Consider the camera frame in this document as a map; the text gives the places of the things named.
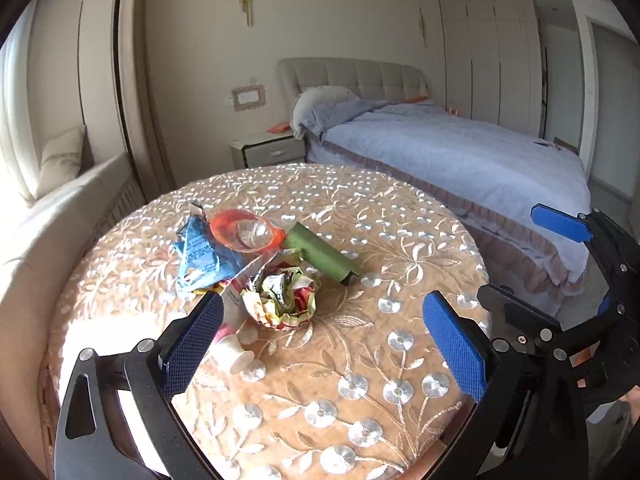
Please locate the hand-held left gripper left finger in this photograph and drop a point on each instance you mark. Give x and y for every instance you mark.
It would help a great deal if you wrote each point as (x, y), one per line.
(194, 347)

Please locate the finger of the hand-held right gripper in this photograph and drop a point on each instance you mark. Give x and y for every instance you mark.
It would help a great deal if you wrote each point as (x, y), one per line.
(560, 223)
(520, 312)

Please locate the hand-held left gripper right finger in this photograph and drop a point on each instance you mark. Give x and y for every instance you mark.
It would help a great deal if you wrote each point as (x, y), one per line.
(456, 347)

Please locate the small white bottle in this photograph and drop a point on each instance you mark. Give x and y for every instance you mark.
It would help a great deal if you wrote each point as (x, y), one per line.
(231, 352)

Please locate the white tube with pink cap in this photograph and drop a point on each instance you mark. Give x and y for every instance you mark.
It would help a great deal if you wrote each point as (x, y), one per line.
(240, 290)

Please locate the blue snack wrapper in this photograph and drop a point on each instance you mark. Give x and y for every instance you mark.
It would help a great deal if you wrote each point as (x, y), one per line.
(202, 252)

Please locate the crumpled colourful wrapper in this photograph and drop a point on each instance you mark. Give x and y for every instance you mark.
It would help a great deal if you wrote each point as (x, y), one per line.
(282, 295)

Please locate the round table with floral cloth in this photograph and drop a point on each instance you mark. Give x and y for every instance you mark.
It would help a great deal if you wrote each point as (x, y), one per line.
(310, 380)

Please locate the clear orange plastic cup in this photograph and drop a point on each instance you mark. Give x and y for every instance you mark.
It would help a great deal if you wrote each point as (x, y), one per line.
(242, 232)

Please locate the white door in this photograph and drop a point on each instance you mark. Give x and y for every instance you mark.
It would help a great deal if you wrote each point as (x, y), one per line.
(612, 110)

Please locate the light blue blanket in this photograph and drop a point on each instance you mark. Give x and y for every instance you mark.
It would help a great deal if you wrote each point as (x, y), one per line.
(450, 160)

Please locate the green tube packet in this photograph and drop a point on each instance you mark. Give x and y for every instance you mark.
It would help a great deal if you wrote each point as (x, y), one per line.
(320, 255)

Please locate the beige wardrobe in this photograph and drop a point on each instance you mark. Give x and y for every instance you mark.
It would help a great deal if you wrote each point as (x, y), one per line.
(492, 60)

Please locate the orange item on bed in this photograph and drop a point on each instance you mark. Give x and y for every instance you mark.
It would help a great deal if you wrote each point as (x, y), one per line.
(417, 99)

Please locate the white nightstand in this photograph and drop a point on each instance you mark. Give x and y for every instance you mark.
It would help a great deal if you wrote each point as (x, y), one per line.
(270, 149)

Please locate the beige throw pillow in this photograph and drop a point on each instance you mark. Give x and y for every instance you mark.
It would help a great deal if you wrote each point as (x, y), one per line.
(62, 157)

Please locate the beige upholstered bed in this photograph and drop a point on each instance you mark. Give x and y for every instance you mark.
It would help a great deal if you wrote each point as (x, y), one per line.
(380, 77)

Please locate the orange item on nightstand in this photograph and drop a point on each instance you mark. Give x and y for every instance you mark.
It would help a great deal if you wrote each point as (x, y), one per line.
(280, 129)

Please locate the grey pillow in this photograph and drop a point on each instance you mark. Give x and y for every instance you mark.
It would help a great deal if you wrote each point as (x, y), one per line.
(320, 102)

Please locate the framed wall switch panel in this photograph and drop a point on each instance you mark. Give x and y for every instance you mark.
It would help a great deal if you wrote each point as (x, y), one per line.
(248, 97)

